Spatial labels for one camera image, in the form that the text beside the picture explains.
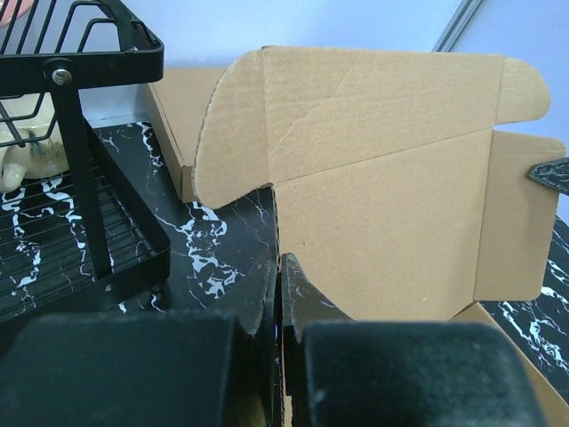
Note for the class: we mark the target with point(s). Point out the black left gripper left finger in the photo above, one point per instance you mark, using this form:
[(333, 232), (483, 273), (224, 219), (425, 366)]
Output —
[(212, 367)]

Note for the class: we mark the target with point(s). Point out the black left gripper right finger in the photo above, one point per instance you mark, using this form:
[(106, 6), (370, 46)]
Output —
[(343, 372)]

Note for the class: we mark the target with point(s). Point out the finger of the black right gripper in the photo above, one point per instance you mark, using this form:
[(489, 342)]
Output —
[(553, 174)]

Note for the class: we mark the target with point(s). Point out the closed brown cardboard box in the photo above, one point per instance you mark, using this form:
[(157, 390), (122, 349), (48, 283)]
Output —
[(176, 107)]

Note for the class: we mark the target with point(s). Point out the beige cup in rack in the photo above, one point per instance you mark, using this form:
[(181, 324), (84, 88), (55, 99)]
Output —
[(31, 143)]

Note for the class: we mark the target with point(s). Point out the beige and pink plate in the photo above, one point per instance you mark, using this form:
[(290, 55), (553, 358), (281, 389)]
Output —
[(13, 10)]

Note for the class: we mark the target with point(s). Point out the black wire tray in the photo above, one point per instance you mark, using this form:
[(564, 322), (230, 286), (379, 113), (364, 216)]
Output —
[(46, 263)]

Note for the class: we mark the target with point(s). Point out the black wire plate rack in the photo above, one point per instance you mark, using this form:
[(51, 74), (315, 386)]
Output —
[(62, 48)]

